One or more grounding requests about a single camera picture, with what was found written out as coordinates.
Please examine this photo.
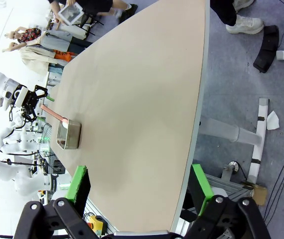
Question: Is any white paper scrap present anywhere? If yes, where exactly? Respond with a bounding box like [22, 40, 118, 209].
[266, 111, 281, 130]

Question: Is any mannequin with beige coat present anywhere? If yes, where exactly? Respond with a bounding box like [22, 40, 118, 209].
[1, 41, 67, 76]

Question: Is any person left hand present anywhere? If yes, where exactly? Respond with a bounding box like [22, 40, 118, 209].
[53, 10, 64, 24]

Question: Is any square light grey tray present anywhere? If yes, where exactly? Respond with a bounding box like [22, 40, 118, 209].
[57, 2, 85, 27]

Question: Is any brown cardboard piece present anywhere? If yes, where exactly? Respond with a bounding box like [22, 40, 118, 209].
[251, 183, 268, 206]

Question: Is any metal levelling foot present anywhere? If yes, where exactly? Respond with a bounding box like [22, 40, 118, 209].
[222, 161, 240, 180]

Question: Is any rectangular steel container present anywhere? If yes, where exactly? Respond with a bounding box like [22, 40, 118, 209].
[56, 118, 82, 150]

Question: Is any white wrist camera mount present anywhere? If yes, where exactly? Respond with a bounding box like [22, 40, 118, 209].
[15, 87, 28, 108]

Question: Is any mannequin with floral top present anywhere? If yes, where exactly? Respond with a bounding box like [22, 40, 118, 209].
[4, 26, 42, 45]

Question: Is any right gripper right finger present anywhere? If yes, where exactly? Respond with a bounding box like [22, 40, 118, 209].
[184, 163, 272, 239]

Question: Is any pink silicone spatula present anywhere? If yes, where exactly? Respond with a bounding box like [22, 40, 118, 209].
[40, 104, 69, 146]

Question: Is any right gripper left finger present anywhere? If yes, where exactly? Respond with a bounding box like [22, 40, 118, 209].
[13, 165, 100, 239]

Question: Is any grey table leg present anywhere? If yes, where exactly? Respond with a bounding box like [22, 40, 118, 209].
[200, 118, 262, 147]

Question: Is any white taped post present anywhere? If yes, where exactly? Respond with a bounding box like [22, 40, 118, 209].
[247, 98, 270, 184]

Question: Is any wire mesh rack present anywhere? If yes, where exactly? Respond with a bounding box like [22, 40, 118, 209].
[41, 123, 52, 145]

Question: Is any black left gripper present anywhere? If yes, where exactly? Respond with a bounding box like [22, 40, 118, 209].
[21, 85, 55, 122]

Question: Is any white sneaker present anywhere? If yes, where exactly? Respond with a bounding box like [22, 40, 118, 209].
[232, 0, 255, 12]
[226, 14, 264, 35]

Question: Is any bystander black trouser leg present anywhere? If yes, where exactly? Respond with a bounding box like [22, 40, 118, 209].
[210, 0, 238, 27]

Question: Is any yellow emergency stop box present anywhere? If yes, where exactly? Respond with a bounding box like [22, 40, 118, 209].
[87, 215, 108, 236]

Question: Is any black foot pedal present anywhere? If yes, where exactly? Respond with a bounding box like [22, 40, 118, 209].
[253, 24, 280, 74]

